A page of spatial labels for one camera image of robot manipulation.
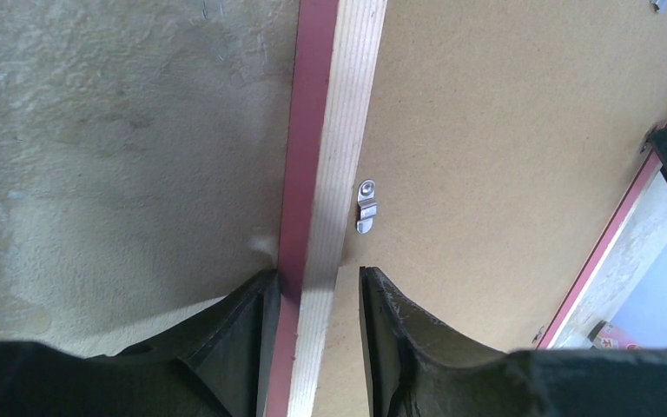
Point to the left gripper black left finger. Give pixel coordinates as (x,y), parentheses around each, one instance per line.
(215,363)

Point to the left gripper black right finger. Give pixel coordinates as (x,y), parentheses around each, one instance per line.
(416,365)

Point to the brown cardboard backing board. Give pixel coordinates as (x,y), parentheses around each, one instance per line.
(501,136)

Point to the pink wooden photo frame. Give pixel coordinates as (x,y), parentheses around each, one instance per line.
(333,83)

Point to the metal turn clip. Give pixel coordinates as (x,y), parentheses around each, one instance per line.
(367,206)

